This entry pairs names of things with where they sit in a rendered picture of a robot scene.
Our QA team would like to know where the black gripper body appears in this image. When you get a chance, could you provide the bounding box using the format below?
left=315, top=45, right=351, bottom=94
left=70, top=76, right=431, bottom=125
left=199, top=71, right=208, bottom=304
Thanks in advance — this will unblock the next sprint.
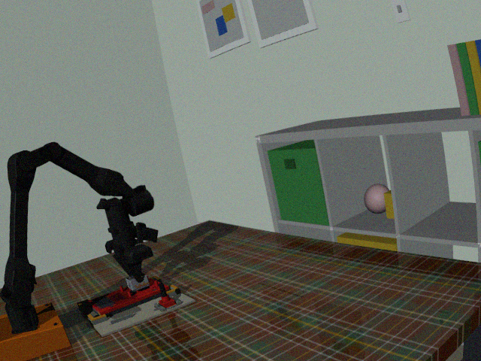
left=105, top=219, right=153, bottom=264

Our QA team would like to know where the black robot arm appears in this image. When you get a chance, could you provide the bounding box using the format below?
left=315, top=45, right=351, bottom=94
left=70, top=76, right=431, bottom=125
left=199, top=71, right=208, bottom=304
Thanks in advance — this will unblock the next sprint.
left=0, top=142, right=154, bottom=334

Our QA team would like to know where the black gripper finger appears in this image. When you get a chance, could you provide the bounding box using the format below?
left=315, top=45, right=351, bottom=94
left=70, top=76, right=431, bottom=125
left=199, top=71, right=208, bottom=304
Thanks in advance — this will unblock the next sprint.
left=123, top=259, right=143, bottom=283
left=113, top=254, right=132, bottom=277

